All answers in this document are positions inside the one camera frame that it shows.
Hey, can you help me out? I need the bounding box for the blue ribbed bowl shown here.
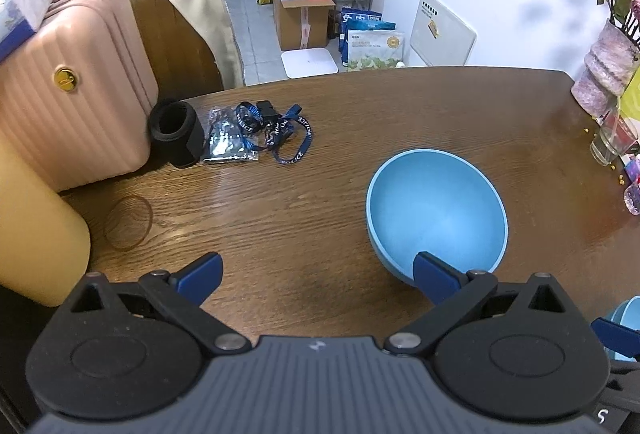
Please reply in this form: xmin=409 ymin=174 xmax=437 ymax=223
xmin=604 ymin=295 xmax=640 ymax=361
xmin=366 ymin=148 xmax=510 ymax=287

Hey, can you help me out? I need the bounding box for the white blue tissue pack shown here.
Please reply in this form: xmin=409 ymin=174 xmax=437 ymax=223
xmin=0 ymin=0 xmax=53 ymax=62

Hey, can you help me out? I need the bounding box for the clear drinking glass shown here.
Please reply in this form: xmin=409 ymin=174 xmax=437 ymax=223
xmin=590 ymin=107 xmax=640 ymax=166

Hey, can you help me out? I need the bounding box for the pink mottled vase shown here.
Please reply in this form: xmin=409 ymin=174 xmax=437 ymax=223
xmin=571 ymin=18 xmax=640 ymax=117

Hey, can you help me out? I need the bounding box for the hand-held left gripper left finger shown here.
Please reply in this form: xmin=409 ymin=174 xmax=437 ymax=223
xmin=67 ymin=251 xmax=252 ymax=357

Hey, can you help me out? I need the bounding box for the white bathroom scale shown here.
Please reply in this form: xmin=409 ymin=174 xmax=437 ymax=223
xmin=281 ymin=47 xmax=340 ymax=79

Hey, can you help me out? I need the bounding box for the red label plastic bottle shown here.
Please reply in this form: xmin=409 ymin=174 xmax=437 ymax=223
xmin=622 ymin=155 xmax=640 ymax=216

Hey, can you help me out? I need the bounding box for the blue lanyard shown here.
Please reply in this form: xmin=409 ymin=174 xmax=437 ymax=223
xmin=235 ymin=102 xmax=313 ymax=165

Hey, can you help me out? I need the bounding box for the brown cardboard box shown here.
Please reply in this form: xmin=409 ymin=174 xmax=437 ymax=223
xmin=272 ymin=0 xmax=337 ymax=51

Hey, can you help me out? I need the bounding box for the brown wooden chair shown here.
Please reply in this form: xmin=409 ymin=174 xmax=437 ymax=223
xmin=129 ymin=0 xmax=226 ymax=105

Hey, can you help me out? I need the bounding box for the beige cloth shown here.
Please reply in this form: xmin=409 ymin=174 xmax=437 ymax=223
xmin=117 ymin=0 xmax=246 ymax=90

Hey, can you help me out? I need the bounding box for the white green printed sack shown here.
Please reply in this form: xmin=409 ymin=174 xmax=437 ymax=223
xmin=345 ymin=28 xmax=406 ymax=72

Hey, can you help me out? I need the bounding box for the white flat panel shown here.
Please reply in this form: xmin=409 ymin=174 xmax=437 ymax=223
xmin=410 ymin=0 xmax=477 ymax=66

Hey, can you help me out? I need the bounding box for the yellow green packet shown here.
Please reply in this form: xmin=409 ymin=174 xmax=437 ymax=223
xmin=620 ymin=64 xmax=640 ymax=125

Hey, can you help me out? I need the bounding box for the black cup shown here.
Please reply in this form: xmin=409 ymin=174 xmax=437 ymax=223
xmin=148 ymin=99 xmax=206 ymax=167

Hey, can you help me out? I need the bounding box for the clear plastic pouch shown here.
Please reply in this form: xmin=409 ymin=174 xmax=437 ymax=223
xmin=201 ymin=108 xmax=260 ymax=163

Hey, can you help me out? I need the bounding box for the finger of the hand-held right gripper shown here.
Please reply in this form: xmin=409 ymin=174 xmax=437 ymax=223
xmin=590 ymin=318 xmax=640 ymax=361

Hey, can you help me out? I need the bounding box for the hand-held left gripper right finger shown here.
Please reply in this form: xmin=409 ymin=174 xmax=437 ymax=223
xmin=383 ymin=251 xmax=576 ymax=357

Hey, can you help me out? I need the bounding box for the pink ribbed suitcase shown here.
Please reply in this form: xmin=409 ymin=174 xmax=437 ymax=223
xmin=0 ymin=0 xmax=161 ymax=192

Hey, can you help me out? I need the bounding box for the yellow thermos jug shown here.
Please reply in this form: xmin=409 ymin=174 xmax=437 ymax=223
xmin=0 ymin=134 xmax=92 ymax=307

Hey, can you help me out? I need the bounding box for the blue printed sack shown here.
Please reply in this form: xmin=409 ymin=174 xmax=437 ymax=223
xmin=339 ymin=7 xmax=396 ymax=65

